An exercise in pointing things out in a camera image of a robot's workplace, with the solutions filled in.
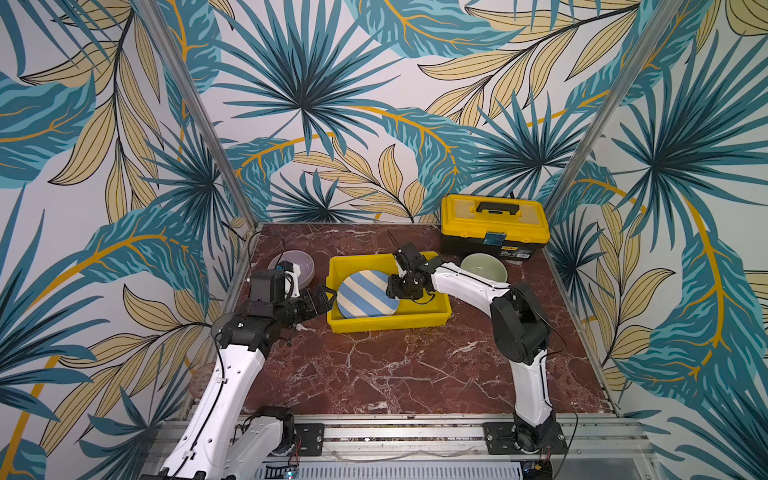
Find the yellow plastic bin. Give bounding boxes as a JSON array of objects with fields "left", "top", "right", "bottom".
[{"left": 326, "top": 254, "right": 452, "bottom": 333}]

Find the lilac bowl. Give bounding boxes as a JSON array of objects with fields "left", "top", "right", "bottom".
[{"left": 268, "top": 250, "right": 315, "bottom": 289}]

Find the pale green bowl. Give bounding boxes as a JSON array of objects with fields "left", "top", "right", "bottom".
[{"left": 460, "top": 253, "right": 508, "bottom": 283}]

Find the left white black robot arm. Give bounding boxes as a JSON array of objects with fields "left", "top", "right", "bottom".
[{"left": 154, "top": 262, "right": 337, "bottom": 479}]

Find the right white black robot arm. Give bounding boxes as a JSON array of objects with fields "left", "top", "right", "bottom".
[{"left": 386, "top": 243, "right": 567, "bottom": 454}]

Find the yellow black toolbox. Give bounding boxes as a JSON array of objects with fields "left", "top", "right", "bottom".
[{"left": 440, "top": 194, "right": 551, "bottom": 262}]

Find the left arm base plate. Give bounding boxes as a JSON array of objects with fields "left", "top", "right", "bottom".
[{"left": 279, "top": 423, "right": 325, "bottom": 458}]

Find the aluminium front rail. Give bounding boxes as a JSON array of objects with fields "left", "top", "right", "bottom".
[{"left": 295, "top": 413, "right": 654, "bottom": 463}]

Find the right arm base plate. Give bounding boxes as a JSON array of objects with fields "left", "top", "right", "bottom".
[{"left": 482, "top": 421, "right": 568, "bottom": 456}]

